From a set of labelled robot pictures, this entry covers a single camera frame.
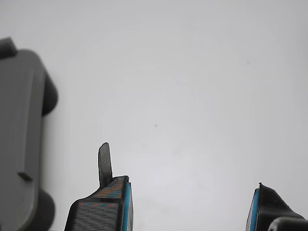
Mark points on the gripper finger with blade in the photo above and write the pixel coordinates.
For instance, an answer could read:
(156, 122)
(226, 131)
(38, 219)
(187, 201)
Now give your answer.
(98, 211)

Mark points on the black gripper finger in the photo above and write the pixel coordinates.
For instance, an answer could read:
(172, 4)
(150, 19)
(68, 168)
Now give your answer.
(269, 209)

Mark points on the gray frame holder with tabs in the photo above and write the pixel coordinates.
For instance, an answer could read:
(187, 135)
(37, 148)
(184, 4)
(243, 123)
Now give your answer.
(16, 120)

